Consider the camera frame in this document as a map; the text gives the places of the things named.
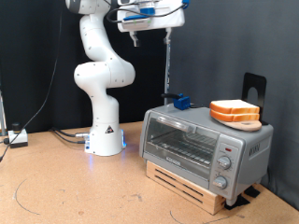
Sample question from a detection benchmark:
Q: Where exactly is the black metal bookend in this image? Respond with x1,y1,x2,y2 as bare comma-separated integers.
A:
241,72,269,126

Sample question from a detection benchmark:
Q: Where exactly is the white emergency stop box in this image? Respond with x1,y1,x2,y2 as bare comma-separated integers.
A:
7,122,29,148

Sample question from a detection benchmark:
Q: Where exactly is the black foam pad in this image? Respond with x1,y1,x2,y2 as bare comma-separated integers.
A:
223,194,251,211
244,186,262,199

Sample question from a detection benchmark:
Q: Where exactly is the long black hanging cable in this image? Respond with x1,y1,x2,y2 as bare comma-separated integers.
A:
0,0,64,162

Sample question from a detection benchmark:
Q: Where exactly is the grey vertical metal pole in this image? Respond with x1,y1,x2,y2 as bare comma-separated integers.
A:
163,43,172,106

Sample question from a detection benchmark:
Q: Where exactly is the silver oven knob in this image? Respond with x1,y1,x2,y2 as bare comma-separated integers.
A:
212,175,228,190
217,156,232,171

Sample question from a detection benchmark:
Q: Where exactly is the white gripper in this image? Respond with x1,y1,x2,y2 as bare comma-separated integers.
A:
117,7,186,48

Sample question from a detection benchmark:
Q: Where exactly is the silver toaster oven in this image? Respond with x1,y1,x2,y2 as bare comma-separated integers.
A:
138,101,275,207

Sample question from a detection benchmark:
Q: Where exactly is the black backdrop curtain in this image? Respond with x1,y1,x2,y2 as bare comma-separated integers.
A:
0,0,169,135

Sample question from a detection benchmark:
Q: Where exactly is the black cable with silver plug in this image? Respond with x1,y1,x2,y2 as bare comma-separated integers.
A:
50,126,92,138

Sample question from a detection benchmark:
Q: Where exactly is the thin metal stand pole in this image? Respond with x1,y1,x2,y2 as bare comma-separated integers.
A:
0,90,7,136

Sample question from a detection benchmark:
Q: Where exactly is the blue spatula with black handle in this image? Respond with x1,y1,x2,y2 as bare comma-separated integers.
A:
161,92,204,111

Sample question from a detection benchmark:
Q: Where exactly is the wooden slatted block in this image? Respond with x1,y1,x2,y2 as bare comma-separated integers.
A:
145,160,227,216

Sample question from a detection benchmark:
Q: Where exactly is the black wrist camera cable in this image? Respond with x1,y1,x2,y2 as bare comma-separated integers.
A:
106,0,189,24

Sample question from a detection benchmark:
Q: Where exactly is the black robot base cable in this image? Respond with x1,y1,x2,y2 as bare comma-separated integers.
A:
52,131,88,145

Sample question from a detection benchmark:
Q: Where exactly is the metal oven rack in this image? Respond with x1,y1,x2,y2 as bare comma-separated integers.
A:
149,130,217,166

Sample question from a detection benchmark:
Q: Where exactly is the grey backdrop curtain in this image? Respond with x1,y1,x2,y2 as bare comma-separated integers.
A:
167,0,299,210

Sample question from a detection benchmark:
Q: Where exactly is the round wooden plate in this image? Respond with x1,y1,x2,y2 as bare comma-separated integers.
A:
214,118,263,133

